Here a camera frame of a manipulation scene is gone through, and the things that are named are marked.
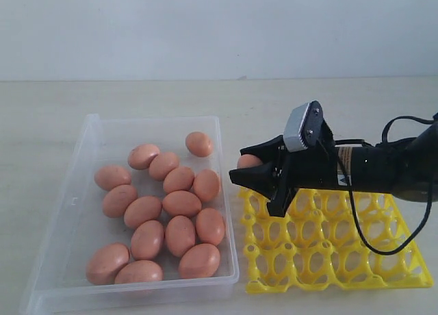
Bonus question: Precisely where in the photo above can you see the brown egg near right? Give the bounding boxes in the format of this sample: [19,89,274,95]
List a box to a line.
[178,243,221,279]

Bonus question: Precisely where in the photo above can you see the brown egg front centre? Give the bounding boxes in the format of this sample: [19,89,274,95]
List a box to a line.
[165,215,196,257]

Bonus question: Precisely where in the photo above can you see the brown egg back left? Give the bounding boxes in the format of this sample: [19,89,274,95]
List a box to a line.
[127,144,160,170]

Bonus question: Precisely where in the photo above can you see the brown egg front right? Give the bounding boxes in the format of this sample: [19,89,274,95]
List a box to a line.
[196,208,225,246]

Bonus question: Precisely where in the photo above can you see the brown egg far corner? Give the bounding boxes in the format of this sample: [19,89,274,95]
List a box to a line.
[185,131,214,158]

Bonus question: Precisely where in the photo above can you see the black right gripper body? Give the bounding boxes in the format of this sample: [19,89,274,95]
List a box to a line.
[268,121,338,216]

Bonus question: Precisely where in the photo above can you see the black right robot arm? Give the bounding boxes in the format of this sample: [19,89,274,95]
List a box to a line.
[229,114,437,217]

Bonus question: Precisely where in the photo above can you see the brown egg back middle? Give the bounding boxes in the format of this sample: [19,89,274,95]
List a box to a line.
[149,151,179,181]

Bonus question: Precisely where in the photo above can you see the brown egg near middle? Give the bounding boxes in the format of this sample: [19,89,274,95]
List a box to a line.
[114,260,164,284]

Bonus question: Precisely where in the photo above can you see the clear plastic container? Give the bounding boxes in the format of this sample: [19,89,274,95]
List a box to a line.
[19,114,240,314]

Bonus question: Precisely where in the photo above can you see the brown egg placed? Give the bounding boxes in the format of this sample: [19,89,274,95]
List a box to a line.
[162,190,202,218]
[237,154,263,168]
[131,220,164,260]

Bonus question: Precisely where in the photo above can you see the brown egg right side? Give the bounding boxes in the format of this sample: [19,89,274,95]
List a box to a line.
[192,169,220,202]

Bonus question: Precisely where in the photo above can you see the black camera cable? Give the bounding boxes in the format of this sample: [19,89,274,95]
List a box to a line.
[316,115,433,255]

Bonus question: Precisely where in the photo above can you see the yellow plastic egg tray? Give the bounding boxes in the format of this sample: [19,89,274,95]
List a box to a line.
[240,188,433,294]

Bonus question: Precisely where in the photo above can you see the brown egg left upper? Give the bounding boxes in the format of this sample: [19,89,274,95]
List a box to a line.
[94,164,131,191]

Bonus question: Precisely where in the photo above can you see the brown egg centre back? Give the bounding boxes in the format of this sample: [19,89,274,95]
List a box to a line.
[163,166,195,194]

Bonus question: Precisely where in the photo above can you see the brown egg near left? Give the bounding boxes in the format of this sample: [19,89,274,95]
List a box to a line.
[86,242,130,285]

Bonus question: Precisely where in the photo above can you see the brown egg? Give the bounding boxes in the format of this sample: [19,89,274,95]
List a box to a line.
[163,166,195,194]
[127,144,160,170]
[86,242,130,285]
[124,196,162,229]
[114,260,164,284]
[178,243,221,279]
[149,151,179,181]
[196,208,225,246]
[165,215,196,257]
[94,164,131,191]
[102,184,138,218]
[192,169,220,202]

